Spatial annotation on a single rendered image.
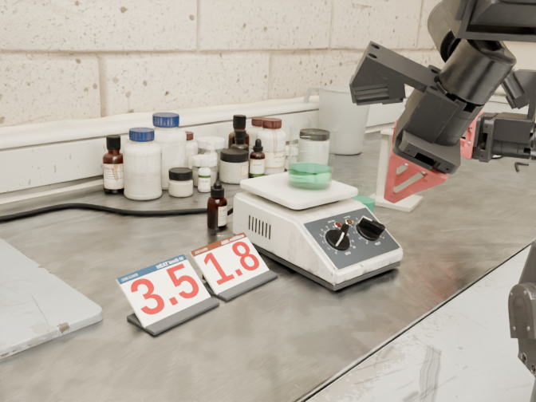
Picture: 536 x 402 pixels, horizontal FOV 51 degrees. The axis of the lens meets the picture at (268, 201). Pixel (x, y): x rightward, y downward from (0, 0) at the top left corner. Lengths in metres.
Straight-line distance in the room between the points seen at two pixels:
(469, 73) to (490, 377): 0.28
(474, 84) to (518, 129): 0.34
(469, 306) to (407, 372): 0.17
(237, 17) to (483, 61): 0.77
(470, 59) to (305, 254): 0.28
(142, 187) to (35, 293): 0.36
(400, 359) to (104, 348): 0.28
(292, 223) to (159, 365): 0.25
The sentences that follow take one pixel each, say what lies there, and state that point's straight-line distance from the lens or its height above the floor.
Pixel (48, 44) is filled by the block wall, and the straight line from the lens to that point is 1.02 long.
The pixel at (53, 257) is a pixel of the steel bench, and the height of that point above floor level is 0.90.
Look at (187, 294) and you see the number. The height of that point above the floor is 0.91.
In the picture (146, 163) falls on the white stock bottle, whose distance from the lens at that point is 0.94.
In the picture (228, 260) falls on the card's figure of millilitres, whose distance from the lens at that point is 0.67.
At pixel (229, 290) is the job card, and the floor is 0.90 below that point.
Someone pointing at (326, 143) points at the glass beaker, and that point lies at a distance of 0.72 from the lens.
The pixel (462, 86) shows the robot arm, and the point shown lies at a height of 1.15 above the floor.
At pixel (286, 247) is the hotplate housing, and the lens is 0.70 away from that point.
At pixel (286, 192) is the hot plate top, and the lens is 0.72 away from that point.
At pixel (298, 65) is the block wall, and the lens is 1.43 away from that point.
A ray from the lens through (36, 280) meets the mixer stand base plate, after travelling 0.68.
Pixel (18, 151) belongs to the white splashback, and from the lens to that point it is 0.97.
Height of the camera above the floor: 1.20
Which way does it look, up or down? 18 degrees down
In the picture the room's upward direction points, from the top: 3 degrees clockwise
